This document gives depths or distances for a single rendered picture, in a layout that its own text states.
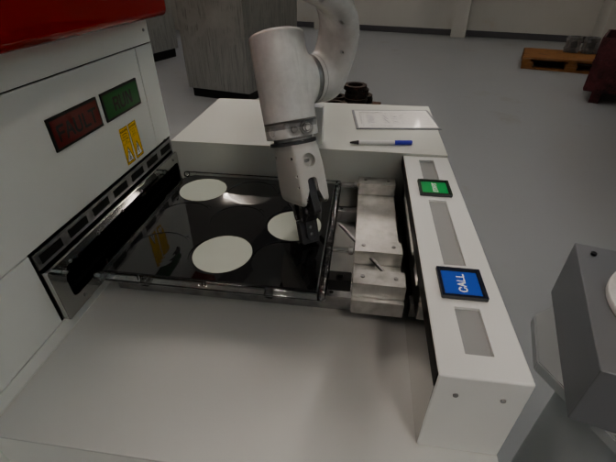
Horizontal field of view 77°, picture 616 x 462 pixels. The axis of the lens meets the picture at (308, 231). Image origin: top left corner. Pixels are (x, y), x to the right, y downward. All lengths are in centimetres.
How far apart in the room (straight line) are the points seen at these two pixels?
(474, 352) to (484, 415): 7
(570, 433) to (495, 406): 34
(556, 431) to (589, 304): 27
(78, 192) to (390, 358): 55
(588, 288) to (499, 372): 26
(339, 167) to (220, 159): 28
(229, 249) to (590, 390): 53
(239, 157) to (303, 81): 36
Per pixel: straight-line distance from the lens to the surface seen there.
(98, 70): 77
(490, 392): 47
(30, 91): 65
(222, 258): 66
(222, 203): 80
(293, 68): 61
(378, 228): 76
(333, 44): 66
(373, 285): 59
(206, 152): 95
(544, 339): 72
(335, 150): 87
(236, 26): 454
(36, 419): 65
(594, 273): 71
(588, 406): 62
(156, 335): 67
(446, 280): 53
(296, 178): 60
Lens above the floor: 130
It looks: 35 degrees down
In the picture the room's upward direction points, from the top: straight up
